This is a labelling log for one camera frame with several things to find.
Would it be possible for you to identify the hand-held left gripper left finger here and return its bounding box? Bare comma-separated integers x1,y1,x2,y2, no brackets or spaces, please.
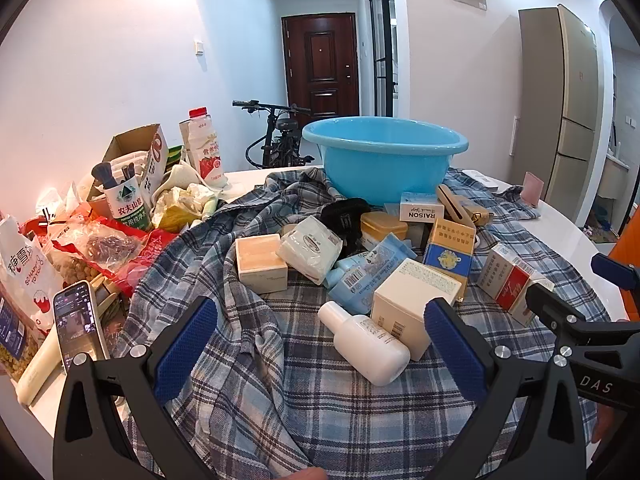
52,296,221,480

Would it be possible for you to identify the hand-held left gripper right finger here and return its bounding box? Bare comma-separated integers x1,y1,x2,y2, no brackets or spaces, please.
424,297,597,480

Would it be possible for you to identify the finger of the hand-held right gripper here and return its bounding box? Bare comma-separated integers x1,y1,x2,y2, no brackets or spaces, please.
591,254,640,292
525,282,587,347

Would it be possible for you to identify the cream square box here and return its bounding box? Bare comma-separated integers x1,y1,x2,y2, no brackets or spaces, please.
371,258,463,362

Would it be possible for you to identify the white lotion bottle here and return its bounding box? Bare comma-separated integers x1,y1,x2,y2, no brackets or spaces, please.
318,301,412,386

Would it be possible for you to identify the amber lid plastic container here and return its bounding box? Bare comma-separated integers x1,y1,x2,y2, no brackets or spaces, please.
360,211,410,252

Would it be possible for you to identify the tan round slotted disc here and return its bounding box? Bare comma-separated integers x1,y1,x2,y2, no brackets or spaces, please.
436,184,476,226

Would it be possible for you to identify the blue plastic basin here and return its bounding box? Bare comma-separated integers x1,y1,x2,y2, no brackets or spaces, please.
301,116,469,207

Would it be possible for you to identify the orange chair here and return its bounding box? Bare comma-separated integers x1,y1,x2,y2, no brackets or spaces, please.
607,225,640,321

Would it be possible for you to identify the red and white box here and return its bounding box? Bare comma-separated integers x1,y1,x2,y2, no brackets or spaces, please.
476,243,556,328

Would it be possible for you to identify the white cabinet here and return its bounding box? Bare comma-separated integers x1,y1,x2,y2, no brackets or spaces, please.
597,152,632,201

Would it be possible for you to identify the blue and yellow carton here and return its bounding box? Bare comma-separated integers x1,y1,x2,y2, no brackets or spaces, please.
423,217,482,306

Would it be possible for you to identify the white smartphone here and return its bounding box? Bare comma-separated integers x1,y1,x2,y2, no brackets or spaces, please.
53,280,110,375

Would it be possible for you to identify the beige cube box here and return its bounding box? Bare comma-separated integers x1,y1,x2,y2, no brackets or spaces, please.
235,233,289,295

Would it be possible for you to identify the pink card holder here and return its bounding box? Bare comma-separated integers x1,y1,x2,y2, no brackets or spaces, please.
521,171,546,209

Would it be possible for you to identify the yellow plastic wrapper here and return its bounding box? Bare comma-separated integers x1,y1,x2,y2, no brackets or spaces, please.
159,204,203,235

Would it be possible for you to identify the blue plaid shirt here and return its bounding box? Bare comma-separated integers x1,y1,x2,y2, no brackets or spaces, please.
107,165,613,480

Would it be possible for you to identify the white and blue box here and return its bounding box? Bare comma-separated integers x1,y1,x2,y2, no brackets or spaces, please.
399,191,447,224

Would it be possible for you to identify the crumpled white paper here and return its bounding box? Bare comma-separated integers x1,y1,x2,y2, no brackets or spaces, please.
151,162,223,233

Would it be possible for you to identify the green label bottle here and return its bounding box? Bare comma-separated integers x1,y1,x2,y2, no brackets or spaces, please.
102,180,151,233

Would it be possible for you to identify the cream plastic tube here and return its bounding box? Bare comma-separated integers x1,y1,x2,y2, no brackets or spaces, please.
15,330,62,407

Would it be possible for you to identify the flat white box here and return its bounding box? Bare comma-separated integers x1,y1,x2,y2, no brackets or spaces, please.
462,169,501,192

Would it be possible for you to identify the white wrapped soap packet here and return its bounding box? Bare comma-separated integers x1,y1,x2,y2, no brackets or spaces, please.
276,217,344,286

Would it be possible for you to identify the clear bag of yellow snacks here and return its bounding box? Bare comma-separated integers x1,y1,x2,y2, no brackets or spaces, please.
0,285,57,382

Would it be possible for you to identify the beige refrigerator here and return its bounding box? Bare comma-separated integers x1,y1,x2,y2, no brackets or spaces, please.
518,4,601,223

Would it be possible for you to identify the white printed snack bag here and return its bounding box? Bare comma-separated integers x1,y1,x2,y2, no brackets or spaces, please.
0,215,65,341

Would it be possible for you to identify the black fabric pouch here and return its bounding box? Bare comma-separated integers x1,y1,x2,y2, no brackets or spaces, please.
320,198,373,261

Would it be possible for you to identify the red cap milk bottle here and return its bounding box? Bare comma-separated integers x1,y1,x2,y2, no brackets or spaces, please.
188,107,227,188

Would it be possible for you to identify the white drink carton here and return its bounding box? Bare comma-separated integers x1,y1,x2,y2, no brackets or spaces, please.
178,119,201,166

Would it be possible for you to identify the open cardboard box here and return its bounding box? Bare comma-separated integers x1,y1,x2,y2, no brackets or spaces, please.
86,123,169,217

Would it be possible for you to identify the black bicycle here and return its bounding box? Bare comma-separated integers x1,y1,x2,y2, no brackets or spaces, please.
232,100,317,169

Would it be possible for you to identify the black framed glass door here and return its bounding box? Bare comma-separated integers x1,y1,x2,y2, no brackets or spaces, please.
365,0,401,118

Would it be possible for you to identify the dark wooden door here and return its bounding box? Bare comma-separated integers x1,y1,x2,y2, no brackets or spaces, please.
281,12,360,120

